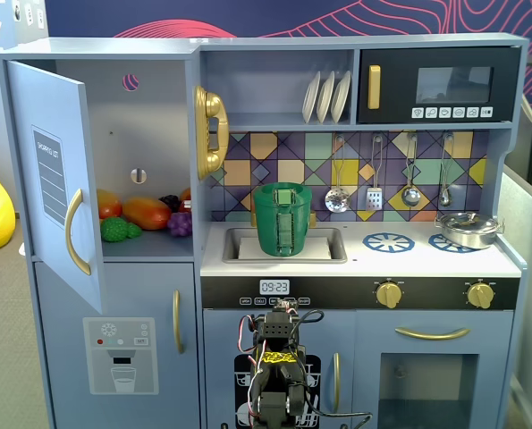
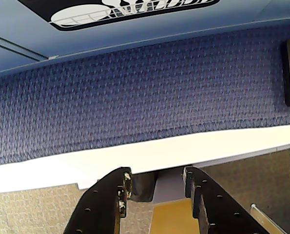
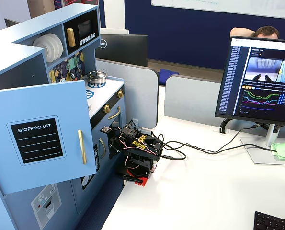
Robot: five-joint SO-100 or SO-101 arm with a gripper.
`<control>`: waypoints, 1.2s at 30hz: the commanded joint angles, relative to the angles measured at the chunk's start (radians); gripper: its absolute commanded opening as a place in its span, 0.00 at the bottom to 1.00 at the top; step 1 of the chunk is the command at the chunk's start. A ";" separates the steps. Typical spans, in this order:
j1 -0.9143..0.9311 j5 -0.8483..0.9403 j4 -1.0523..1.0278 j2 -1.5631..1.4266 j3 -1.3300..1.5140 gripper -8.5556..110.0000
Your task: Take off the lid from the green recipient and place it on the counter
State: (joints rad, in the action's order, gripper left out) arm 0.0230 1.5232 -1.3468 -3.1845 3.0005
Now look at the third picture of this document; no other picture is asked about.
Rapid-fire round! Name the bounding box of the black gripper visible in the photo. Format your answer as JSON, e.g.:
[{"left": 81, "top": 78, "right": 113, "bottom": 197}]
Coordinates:
[{"left": 108, "top": 125, "right": 142, "bottom": 160}]

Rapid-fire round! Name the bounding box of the red black arm base clamp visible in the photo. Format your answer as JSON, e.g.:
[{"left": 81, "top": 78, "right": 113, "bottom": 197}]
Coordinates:
[{"left": 115, "top": 165, "right": 155, "bottom": 188}]

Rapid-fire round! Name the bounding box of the silver pot lid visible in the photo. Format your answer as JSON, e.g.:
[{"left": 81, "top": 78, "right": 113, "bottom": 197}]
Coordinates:
[{"left": 88, "top": 70, "right": 107, "bottom": 79}]

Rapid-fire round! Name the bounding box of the grey desk divider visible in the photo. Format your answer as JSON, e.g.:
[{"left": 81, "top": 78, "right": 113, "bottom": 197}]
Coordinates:
[
  {"left": 163, "top": 74, "right": 227, "bottom": 126},
  {"left": 95, "top": 58, "right": 160, "bottom": 129}
]

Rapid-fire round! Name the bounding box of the silver toy pot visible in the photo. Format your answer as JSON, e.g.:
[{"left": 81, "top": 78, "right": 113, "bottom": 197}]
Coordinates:
[{"left": 87, "top": 70, "right": 108, "bottom": 85}]

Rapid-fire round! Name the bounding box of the hanging toy spoon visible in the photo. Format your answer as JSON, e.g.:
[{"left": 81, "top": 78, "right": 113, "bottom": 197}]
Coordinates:
[{"left": 67, "top": 57, "right": 76, "bottom": 80}]

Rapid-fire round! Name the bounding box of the blue shopping list door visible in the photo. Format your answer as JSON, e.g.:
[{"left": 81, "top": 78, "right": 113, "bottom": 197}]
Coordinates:
[{"left": 0, "top": 80, "right": 98, "bottom": 195}]

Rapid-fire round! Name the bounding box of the hanging toy spatula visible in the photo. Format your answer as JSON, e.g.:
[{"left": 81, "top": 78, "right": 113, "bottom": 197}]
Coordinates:
[{"left": 57, "top": 62, "right": 67, "bottom": 83}]

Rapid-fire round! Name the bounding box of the blue chair seat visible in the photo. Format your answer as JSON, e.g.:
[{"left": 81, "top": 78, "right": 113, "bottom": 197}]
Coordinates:
[{"left": 159, "top": 69, "right": 180, "bottom": 85}]

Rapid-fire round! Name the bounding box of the black Dell monitor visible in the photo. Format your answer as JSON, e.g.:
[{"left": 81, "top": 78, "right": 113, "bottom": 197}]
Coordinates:
[{"left": 95, "top": 34, "right": 148, "bottom": 68}]

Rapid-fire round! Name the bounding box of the white toy plate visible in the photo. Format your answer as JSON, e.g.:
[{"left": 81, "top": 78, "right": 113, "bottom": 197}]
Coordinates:
[
  {"left": 40, "top": 34, "right": 59, "bottom": 60},
  {"left": 46, "top": 33, "right": 64, "bottom": 58},
  {"left": 32, "top": 35, "right": 52, "bottom": 62}
]

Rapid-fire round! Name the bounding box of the white monitor back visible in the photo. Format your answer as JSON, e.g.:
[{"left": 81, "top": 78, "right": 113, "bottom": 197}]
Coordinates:
[{"left": 99, "top": 28, "right": 130, "bottom": 35}]

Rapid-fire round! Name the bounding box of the blue toy kitchen unit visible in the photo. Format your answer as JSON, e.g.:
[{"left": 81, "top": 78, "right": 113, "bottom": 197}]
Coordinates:
[{"left": 0, "top": 3, "right": 126, "bottom": 230}]

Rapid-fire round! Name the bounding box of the silver monitor stand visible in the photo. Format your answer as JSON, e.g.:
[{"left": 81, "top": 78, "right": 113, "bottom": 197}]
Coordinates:
[{"left": 239, "top": 123, "right": 285, "bottom": 165}]

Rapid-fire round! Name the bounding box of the black computer monitor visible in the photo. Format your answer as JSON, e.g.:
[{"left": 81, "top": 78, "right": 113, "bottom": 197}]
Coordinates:
[{"left": 214, "top": 35, "right": 285, "bottom": 126}]

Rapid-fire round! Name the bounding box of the dark monitor behind kitchen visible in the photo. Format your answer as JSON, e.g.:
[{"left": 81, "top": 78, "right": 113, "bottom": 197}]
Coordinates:
[{"left": 4, "top": 18, "right": 21, "bottom": 28}]

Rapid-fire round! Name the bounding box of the green cloth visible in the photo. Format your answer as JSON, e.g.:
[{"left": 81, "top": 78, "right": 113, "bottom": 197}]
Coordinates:
[{"left": 271, "top": 141, "right": 285, "bottom": 161}]

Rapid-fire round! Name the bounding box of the black keyboard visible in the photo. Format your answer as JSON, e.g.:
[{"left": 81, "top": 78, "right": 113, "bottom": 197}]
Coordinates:
[{"left": 253, "top": 211, "right": 285, "bottom": 230}]

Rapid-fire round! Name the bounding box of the white whiteboard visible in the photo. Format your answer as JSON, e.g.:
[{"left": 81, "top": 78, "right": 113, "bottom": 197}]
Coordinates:
[{"left": 151, "top": 0, "right": 285, "bottom": 20}]

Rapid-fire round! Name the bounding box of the man with dark hair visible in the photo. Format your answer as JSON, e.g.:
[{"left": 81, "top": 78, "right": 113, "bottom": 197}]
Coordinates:
[{"left": 229, "top": 25, "right": 281, "bottom": 40}]

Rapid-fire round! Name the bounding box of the gold lower cabinet handle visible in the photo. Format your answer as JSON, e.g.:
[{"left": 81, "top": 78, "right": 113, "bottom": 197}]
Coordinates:
[{"left": 99, "top": 138, "right": 107, "bottom": 159}]

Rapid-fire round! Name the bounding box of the gold door handle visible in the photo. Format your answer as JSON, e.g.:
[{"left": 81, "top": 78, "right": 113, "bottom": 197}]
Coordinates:
[{"left": 78, "top": 129, "right": 88, "bottom": 165}]

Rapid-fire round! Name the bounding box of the gold oven handle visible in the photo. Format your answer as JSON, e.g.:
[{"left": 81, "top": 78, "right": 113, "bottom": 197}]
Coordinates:
[{"left": 108, "top": 106, "right": 122, "bottom": 120}]

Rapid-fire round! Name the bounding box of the black cable with plug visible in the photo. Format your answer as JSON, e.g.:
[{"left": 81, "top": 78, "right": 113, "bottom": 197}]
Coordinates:
[{"left": 161, "top": 143, "right": 278, "bottom": 161}]

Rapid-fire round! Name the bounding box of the black cable to monitor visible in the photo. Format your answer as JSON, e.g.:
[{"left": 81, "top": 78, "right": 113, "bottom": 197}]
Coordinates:
[{"left": 160, "top": 123, "right": 262, "bottom": 154}]

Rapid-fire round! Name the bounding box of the black cable holder bracket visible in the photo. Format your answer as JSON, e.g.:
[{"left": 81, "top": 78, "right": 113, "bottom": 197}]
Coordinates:
[{"left": 219, "top": 118, "right": 234, "bottom": 134}]

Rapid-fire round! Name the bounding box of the gold microwave handle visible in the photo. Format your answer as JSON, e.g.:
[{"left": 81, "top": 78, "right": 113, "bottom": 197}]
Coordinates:
[{"left": 66, "top": 28, "right": 77, "bottom": 48}]

